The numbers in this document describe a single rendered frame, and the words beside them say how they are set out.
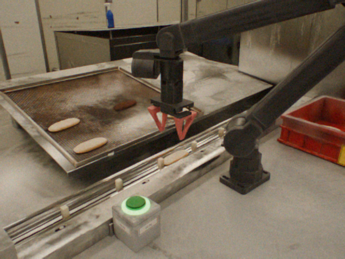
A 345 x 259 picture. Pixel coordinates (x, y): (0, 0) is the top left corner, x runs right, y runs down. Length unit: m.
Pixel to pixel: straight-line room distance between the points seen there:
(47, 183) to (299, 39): 1.14
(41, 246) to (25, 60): 3.71
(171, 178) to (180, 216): 0.10
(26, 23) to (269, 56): 3.27
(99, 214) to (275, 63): 1.10
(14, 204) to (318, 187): 0.76
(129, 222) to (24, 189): 0.37
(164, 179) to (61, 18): 4.13
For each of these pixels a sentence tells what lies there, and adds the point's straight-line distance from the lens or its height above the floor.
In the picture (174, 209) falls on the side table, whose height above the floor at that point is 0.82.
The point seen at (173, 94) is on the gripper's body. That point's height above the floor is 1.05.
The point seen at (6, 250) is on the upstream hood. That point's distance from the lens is 0.55.
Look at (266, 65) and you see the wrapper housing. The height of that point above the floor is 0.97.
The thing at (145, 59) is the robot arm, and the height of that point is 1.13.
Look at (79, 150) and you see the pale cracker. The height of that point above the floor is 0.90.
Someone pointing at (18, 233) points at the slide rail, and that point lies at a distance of 0.68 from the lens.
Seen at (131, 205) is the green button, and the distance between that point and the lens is 0.59.
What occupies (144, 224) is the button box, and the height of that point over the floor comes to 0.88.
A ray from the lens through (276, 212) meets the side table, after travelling 0.74.
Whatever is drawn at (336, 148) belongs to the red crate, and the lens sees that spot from 0.98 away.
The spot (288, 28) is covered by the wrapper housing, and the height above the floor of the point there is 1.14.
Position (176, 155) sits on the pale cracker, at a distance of 0.84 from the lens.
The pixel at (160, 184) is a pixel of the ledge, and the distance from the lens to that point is 0.72.
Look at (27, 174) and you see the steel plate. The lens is 0.93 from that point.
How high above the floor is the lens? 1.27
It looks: 24 degrees down
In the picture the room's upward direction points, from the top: straight up
